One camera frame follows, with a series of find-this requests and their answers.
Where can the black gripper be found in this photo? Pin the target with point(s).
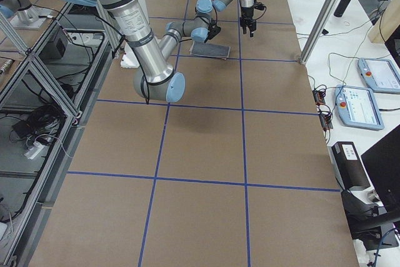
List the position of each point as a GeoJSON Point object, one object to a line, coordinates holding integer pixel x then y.
{"type": "Point", "coordinates": [213, 31]}
{"type": "Point", "coordinates": [247, 14]}

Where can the pink towel with white trim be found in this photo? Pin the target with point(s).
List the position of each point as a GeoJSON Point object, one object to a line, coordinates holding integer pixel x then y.
{"type": "Point", "coordinates": [209, 50]}

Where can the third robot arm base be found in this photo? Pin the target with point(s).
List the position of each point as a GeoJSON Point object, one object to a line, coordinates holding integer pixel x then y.
{"type": "Point", "coordinates": [23, 14]}

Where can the small circuit board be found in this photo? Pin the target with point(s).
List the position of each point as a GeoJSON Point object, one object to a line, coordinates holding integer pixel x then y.
{"type": "Point", "coordinates": [319, 96]}

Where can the black water bottle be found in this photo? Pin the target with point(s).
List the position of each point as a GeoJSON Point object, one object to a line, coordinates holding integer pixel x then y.
{"type": "Point", "coordinates": [341, 7]}

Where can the near teach pendant tablet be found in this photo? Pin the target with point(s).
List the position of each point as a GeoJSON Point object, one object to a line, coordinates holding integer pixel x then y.
{"type": "Point", "coordinates": [357, 107]}

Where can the teach pendant tablet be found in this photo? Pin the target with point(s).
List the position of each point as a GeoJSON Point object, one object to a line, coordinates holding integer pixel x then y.
{"type": "Point", "coordinates": [380, 75]}
{"type": "Point", "coordinates": [357, 107]}

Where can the far teach pendant tablet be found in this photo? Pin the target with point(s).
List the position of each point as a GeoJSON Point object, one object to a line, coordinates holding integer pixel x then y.
{"type": "Point", "coordinates": [380, 75]}

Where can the black power adapter box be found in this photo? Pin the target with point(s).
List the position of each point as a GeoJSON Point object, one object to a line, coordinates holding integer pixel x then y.
{"type": "Point", "coordinates": [56, 46]}

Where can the black box with label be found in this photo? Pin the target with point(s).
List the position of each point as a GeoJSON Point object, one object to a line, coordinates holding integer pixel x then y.
{"type": "Point", "coordinates": [348, 166]}

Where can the black monitor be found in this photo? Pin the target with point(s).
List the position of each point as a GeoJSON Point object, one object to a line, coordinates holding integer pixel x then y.
{"type": "Point", "coordinates": [381, 162]}

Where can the white power strip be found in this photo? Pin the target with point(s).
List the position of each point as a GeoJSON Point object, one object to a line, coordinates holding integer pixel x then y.
{"type": "Point", "coordinates": [34, 150]}

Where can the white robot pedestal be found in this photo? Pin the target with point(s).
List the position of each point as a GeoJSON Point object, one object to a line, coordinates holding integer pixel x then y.
{"type": "Point", "coordinates": [129, 60]}

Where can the aluminium frame post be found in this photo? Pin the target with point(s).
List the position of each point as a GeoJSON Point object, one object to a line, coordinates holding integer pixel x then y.
{"type": "Point", "coordinates": [316, 31]}

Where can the aluminium frame rail structure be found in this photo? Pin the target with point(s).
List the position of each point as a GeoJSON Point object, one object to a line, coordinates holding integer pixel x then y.
{"type": "Point", "coordinates": [48, 101]}

